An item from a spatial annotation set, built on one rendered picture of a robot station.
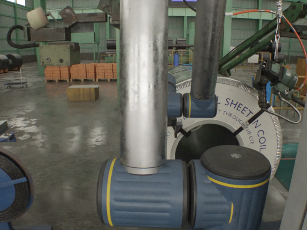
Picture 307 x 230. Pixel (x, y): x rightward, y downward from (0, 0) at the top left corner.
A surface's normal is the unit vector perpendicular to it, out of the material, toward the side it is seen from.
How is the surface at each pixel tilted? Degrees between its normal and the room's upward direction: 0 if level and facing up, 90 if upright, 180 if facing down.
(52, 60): 89
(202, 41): 107
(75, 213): 0
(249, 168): 6
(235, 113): 90
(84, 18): 90
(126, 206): 78
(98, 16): 90
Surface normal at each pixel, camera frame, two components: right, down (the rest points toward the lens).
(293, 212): -1.00, 0.01
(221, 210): -0.04, 0.09
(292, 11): -0.93, 0.10
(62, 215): 0.00, -0.96
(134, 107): -0.32, 0.09
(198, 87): -0.52, 0.51
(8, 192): 0.16, 0.26
